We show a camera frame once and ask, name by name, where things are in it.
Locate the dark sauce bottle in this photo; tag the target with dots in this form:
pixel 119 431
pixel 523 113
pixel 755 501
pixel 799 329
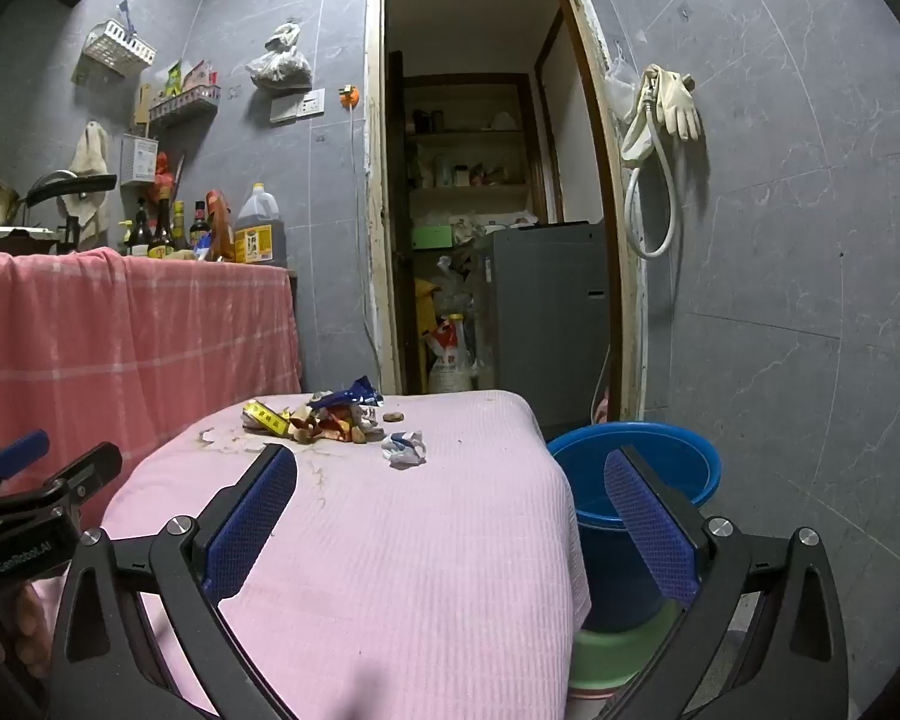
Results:
pixel 161 236
pixel 139 236

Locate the blue snack wrapper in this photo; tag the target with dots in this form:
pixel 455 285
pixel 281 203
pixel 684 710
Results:
pixel 356 392

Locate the white red rice sack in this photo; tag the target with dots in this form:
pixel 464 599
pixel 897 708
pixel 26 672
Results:
pixel 450 367

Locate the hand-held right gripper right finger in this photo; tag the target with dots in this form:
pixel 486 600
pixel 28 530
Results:
pixel 649 525

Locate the crumpled white blue paper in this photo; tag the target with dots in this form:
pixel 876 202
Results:
pixel 405 450

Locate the wooden board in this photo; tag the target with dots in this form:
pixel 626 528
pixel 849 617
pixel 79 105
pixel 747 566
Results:
pixel 142 109

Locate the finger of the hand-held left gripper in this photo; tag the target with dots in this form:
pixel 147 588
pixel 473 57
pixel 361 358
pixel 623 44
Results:
pixel 82 472
pixel 19 452

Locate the green box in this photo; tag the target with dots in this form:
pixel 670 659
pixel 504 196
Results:
pixel 431 237

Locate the clear plastic bags bundle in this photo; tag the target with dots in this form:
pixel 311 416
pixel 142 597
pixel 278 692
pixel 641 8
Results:
pixel 457 285

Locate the orange wall hook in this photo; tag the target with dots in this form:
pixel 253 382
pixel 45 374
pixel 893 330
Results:
pixel 349 95

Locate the wooden door frame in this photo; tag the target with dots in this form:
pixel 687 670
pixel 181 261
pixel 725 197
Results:
pixel 375 165

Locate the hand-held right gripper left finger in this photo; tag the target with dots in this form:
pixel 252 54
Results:
pixel 251 525

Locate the person's left hand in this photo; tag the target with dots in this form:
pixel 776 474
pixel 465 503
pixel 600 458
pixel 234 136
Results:
pixel 34 630

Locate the wall socket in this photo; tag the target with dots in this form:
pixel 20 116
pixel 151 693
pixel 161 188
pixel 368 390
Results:
pixel 300 106

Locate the large oil jug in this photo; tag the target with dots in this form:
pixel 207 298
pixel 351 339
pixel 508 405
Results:
pixel 259 232

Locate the red label sauce bottle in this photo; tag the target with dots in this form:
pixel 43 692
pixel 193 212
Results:
pixel 199 229

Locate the green packet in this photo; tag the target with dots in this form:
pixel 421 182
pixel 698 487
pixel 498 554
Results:
pixel 174 81

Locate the blue plastic bucket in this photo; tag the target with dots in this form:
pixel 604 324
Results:
pixel 645 454

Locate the wooden shelf unit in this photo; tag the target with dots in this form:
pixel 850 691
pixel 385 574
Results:
pixel 465 133

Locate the red white packet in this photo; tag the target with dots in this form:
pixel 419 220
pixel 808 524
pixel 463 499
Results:
pixel 199 76

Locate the yellow cap bottle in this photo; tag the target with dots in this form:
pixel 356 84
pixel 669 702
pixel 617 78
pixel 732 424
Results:
pixel 181 229

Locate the white wall rack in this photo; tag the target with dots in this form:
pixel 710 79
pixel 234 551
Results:
pixel 184 106

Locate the red hanging bag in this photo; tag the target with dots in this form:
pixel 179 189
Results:
pixel 163 176

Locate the white stove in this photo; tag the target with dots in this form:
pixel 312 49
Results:
pixel 7 234

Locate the metal utensil holder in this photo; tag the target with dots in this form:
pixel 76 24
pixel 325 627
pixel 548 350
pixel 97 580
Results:
pixel 139 161

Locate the yellow wrapper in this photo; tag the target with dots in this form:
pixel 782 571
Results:
pixel 264 416

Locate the blue wall hook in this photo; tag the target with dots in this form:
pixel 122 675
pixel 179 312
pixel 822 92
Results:
pixel 127 19

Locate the pink checked cloth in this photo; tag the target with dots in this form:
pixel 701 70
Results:
pixel 120 352

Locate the cream rubber gloves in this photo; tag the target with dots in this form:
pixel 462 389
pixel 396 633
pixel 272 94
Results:
pixel 679 101

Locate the pile of wrappers and scraps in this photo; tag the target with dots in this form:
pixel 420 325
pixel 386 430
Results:
pixel 330 424

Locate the green plastic basin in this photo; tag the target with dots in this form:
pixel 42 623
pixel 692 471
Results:
pixel 615 656

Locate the hanging cream cloth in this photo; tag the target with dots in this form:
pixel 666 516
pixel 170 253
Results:
pixel 90 150

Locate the dark wooden door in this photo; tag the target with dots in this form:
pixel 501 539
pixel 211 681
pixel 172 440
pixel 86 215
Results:
pixel 401 240

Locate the grey washing machine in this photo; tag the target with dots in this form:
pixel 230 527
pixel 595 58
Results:
pixel 547 315

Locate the white plastic basket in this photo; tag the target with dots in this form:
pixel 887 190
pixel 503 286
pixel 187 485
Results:
pixel 116 52

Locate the pink ribbed blanket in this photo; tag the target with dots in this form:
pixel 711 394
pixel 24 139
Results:
pixel 420 577

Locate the clear hanging plastic bag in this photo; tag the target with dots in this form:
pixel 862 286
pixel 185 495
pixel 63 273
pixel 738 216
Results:
pixel 619 82

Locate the yellow bag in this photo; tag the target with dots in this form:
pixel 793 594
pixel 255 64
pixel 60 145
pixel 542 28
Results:
pixel 425 304

